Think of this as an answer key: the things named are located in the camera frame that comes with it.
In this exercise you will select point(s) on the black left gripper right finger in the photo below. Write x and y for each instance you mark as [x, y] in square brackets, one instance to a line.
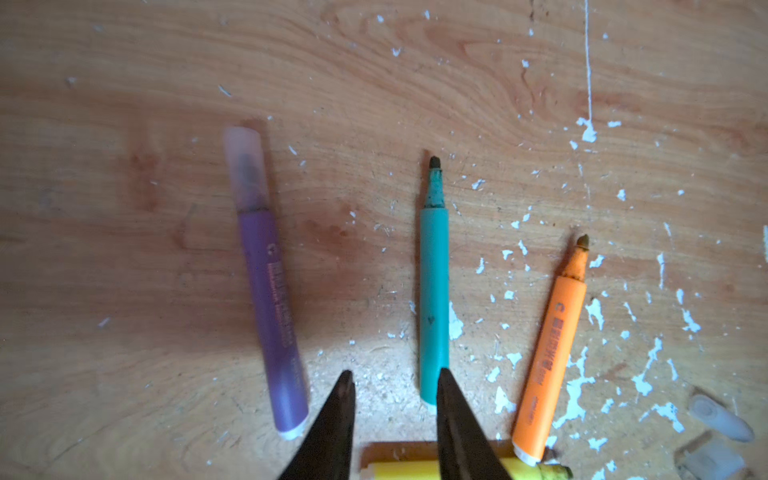
[461, 440]

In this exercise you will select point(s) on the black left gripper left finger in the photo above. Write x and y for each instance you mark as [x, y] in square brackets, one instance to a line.
[326, 451]

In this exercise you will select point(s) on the purple marker pen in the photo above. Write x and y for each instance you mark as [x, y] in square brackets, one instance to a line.
[274, 321]

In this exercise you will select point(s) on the green marker pen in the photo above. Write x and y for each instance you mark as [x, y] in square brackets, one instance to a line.
[434, 284]

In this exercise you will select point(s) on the clear pen cap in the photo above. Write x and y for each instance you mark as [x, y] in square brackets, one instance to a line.
[715, 416]
[711, 461]
[248, 177]

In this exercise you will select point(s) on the yellow marker pen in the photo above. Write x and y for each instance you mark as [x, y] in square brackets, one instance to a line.
[505, 468]

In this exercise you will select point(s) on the orange marker pen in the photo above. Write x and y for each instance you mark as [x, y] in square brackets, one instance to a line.
[539, 401]

